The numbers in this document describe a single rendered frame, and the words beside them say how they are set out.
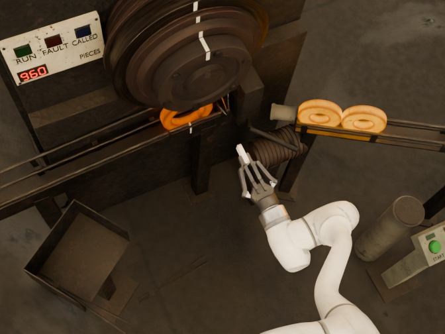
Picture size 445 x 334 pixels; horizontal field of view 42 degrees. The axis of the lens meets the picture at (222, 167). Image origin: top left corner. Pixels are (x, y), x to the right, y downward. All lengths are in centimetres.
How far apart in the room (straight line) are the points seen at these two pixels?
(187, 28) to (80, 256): 86
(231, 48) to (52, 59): 49
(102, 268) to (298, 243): 63
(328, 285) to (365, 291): 110
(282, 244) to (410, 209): 61
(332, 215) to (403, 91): 142
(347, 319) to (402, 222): 89
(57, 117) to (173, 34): 54
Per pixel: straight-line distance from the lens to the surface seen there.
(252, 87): 198
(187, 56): 149
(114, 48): 155
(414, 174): 291
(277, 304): 255
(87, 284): 195
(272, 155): 219
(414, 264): 237
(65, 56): 166
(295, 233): 182
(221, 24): 152
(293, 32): 204
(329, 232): 179
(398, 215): 221
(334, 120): 207
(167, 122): 195
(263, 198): 185
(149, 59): 152
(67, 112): 186
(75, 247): 197
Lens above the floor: 247
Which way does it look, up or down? 66 degrees down
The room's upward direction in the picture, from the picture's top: 10 degrees clockwise
